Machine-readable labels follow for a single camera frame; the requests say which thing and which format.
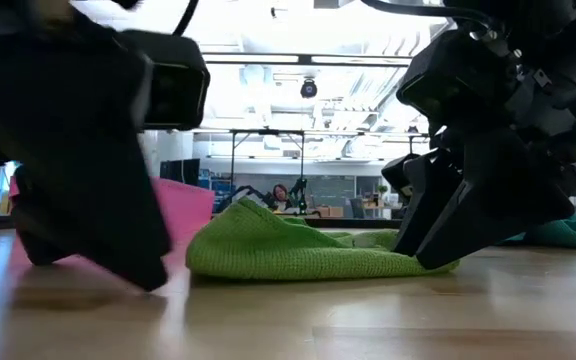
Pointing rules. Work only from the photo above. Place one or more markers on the black computer monitor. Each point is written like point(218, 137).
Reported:
point(180, 172)

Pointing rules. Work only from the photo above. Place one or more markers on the black ceiling spotlight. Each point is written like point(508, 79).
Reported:
point(309, 89)

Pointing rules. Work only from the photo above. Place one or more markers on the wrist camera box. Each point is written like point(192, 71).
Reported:
point(173, 85)
point(448, 80)

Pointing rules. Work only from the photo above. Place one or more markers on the pink plastic basket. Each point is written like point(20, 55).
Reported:
point(188, 210)

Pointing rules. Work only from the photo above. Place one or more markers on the dark office chair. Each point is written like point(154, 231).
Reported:
point(358, 207)

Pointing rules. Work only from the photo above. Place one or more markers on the black metal rig frame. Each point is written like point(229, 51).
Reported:
point(268, 132)

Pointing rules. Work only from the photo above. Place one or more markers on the black background robot arm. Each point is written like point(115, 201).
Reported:
point(245, 195)
point(298, 192)

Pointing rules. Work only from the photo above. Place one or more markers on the green microfiber towel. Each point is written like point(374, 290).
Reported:
point(293, 245)

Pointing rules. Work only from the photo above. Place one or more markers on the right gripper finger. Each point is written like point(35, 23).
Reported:
point(425, 200)
point(488, 210)

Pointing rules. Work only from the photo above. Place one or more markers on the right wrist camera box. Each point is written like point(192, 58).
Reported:
point(448, 80)

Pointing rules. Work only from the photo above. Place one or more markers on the brown cardboard box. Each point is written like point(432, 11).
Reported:
point(329, 211)

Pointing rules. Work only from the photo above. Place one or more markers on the long ceiling light bar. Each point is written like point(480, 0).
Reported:
point(268, 58)

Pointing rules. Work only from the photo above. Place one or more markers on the teal microfiber towel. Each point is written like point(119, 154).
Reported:
point(563, 230)

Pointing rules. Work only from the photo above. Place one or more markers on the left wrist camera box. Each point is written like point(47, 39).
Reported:
point(173, 85)

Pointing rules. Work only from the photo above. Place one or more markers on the person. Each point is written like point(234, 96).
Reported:
point(281, 195)

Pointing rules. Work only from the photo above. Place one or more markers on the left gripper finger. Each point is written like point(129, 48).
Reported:
point(30, 230)
point(108, 215)

